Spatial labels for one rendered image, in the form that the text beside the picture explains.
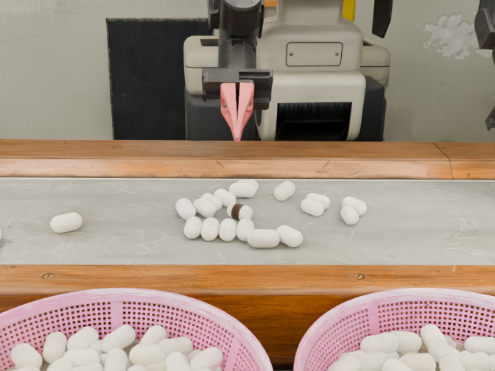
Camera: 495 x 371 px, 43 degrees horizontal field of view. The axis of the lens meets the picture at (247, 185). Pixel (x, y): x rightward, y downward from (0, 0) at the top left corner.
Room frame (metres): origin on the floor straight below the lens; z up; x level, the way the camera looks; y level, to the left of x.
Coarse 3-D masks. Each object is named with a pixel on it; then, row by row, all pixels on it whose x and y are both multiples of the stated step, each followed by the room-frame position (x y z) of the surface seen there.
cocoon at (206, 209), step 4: (196, 200) 0.74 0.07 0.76; (200, 200) 0.74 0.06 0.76; (204, 200) 0.74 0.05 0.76; (196, 204) 0.74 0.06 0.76; (200, 204) 0.73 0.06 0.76; (204, 204) 0.73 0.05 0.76; (208, 204) 0.73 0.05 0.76; (212, 204) 0.73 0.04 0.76; (196, 208) 0.73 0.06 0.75; (200, 208) 0.73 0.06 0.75; (204, 208) 0.72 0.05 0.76; (208, 208) 0.72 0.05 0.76; (212, 208) 0.72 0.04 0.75; (196, 212) 0.74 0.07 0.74; (200, 212) 0.73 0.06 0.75; (204, 212) 0.72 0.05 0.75; (208, 212) 0.72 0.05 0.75; (212, 212) 0.72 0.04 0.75; (204, 216) 0.72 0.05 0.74; (208, 216) 0.72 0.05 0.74
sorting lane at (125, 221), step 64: (0, 192) 0.80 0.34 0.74; (64, 192) 0.81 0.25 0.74; (128, 192) 0.81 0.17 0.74; (192, 192) 0.81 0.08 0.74; (256, 192) 0.82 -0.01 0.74; (320, 192) 0.82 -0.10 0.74; (384, 192) 0.83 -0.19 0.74; (448, 192) 0.83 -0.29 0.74; (0, 256) 0.62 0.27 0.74; (64, 256) 0.62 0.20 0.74; (128, 256) 0.62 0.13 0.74; (192, 256) 0.62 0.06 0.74; (256, 256) 0.63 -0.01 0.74; (320, 256) 0.63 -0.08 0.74; (384, 256) 0.63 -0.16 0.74; (448, 256) 0.63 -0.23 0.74
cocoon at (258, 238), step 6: (252, 234) 0.65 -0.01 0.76; (258, 234) 0.64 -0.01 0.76; (264, 234) 0.64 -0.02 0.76; (270, 234) 0.64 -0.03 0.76; (276, 234) 0.65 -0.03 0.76; (252, 240) 0.64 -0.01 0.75; (258, 240) 0.64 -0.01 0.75; (264, 240) 0.64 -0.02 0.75; (270, 240) 0.64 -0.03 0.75; (276, 240) 0.64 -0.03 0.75; (252, 246) 0.65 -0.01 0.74; (258, 246) 0.64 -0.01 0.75; (264, 246) 0.64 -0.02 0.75; (270, 246) 0.64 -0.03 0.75
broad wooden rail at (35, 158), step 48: (0, 144) 0.94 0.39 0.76; (48, 144) 0.94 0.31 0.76; (96, 144) 0.94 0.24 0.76; (144, 144) 0.95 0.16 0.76; (192, 144) 0.95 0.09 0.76; (240, 144) 0.96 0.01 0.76; (288, 144) 0.96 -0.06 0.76; (336, 144) 0.97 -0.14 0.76; (384, 144) 0.97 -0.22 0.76; (432, 144) 0.97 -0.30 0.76; (480, 144) 0.98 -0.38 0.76
